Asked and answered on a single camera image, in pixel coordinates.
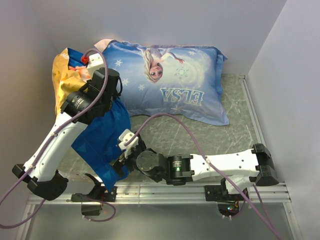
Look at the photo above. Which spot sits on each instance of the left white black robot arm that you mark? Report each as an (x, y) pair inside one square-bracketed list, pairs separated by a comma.
[(80, 108)]

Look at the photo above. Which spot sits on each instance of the Elsa light blue pillow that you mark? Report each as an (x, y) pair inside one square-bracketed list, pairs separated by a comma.
[(174, 79)]

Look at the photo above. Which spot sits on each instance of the Mickey blue yellow pillowcase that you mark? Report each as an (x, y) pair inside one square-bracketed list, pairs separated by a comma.
[(97, 144)]

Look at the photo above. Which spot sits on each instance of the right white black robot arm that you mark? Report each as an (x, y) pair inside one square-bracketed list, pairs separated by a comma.
[(239, 170)]

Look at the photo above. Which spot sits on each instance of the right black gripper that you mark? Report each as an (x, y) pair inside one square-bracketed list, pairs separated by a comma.
[(118, 164)]

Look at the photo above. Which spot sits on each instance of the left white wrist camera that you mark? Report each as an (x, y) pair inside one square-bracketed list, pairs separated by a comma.
[(95, 63)]

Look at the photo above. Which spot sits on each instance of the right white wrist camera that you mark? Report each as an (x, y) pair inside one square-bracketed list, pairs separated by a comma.
[(126, 141)]

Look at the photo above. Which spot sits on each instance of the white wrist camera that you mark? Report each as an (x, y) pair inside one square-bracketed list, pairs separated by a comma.
[(95, 63), (126, 141)]

